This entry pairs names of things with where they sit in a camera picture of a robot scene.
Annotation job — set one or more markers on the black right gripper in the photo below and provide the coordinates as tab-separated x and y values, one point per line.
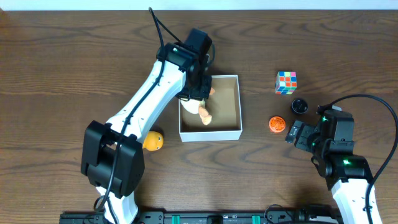
307	130

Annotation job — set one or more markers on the colourful puzzle cube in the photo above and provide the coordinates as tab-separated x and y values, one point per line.
285	83

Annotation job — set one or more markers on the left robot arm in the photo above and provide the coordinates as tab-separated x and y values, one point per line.
112	157

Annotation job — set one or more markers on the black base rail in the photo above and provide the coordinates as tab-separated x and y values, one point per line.
272	214

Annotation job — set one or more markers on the orange round spinner toy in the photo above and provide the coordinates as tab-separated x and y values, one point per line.
277	124

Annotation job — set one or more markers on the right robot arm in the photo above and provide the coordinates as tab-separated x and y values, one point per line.
347	175

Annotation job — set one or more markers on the orange yellow rubber toy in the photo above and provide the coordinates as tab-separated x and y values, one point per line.
153	141

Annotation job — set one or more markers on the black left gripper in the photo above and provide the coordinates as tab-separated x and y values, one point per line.
195	93

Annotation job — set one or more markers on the plush duck toy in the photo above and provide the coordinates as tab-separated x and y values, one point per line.
197	107

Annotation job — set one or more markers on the white cardboard box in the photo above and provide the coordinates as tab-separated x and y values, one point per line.
225	108

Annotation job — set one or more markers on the black round spinner toy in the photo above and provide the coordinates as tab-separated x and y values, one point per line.
299	106

